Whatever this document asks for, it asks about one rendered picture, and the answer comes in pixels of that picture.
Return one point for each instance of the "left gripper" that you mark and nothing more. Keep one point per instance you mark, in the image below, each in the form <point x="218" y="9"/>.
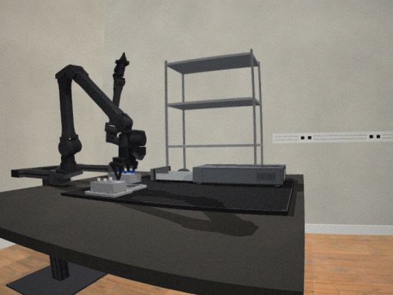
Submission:
<point x="122" y="62"/>

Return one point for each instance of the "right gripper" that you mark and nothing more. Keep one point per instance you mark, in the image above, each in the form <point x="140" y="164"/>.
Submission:
<point x="118" y="160"/>

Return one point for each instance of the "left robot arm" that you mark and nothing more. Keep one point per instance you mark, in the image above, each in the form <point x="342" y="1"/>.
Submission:
<point x="119" y="83"/>

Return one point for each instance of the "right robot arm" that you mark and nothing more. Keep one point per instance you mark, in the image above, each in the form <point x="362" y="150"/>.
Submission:
<point x="119" y="119"/>

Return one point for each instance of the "white square plate with slots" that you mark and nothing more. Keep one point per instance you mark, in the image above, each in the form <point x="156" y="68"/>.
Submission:
<point x="116" y="194"/>

